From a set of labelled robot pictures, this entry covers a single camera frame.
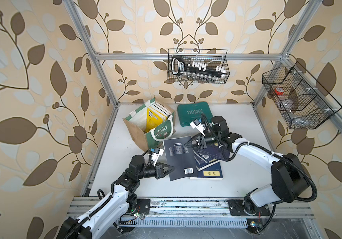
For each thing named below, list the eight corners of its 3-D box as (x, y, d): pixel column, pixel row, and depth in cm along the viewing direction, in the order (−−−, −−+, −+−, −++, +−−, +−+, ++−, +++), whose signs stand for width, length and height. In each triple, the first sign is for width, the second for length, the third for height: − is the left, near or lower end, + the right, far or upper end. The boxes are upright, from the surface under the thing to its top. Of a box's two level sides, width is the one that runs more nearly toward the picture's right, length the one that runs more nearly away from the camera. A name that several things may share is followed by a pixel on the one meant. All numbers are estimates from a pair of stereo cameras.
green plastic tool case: (180, 127, 108) (180, 123, 104) (176, 107, 121) (176, 103, 117) (213, 123, 110) (214, 119, 107) (205, 103, 123) (206, 99, 120)
